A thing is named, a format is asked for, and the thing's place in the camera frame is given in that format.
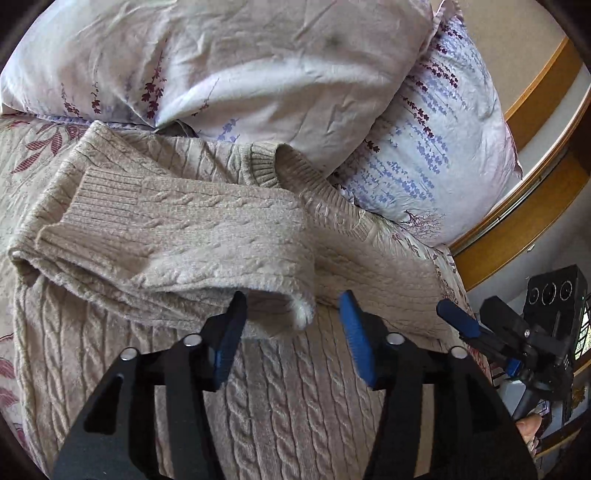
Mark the beige cable knit sweater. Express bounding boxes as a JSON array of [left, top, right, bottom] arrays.
[[8, 120, 468, 480]]

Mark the person right hand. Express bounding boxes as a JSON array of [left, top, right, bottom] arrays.
[[516, 413, 543, 456]]

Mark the lavender print right pillow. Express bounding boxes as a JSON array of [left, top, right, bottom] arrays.
[[329, 1, 522, 247]]

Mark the pink floral left pillow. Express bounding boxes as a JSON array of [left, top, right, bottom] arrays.
[[1, 1, 434, 174]]

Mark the floral bed quilt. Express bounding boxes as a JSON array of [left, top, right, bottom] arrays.
[[0, 112, 491, 467]]

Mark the wooden headboard frame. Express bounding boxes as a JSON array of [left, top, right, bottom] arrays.
[[451, 37, 590, 292]]

